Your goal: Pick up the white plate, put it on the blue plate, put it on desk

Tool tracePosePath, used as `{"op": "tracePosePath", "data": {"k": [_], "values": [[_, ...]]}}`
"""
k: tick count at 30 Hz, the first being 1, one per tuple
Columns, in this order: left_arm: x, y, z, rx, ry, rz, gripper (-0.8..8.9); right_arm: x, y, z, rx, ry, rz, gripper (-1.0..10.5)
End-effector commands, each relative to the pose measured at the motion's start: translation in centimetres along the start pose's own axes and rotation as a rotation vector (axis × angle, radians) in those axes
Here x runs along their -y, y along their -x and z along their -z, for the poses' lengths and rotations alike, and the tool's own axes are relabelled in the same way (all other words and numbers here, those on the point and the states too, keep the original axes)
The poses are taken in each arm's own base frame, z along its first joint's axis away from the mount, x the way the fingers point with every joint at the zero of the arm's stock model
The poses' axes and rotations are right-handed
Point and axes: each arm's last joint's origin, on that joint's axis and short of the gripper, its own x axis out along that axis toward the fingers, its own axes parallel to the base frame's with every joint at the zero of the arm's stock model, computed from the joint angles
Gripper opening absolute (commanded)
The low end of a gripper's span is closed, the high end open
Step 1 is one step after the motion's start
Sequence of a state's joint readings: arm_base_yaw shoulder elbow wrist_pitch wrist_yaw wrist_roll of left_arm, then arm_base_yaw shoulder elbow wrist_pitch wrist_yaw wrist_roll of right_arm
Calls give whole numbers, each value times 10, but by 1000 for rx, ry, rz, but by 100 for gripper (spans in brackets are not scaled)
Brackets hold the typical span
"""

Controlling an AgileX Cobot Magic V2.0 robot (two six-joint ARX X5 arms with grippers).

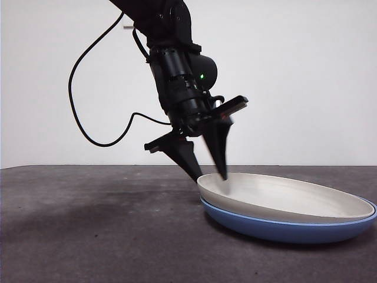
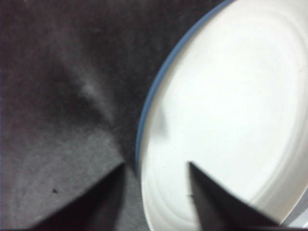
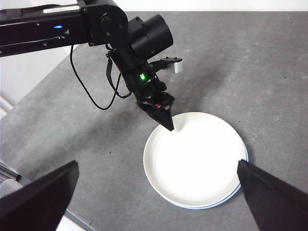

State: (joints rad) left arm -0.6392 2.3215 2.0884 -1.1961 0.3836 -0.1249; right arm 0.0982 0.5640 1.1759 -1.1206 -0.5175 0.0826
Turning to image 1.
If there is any white round plate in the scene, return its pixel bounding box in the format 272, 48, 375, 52
196, 173, 376, 224

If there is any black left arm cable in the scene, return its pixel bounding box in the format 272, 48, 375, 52
68, 10, 172, 147

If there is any blue round plate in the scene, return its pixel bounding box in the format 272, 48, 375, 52
200, 196, 377, 245

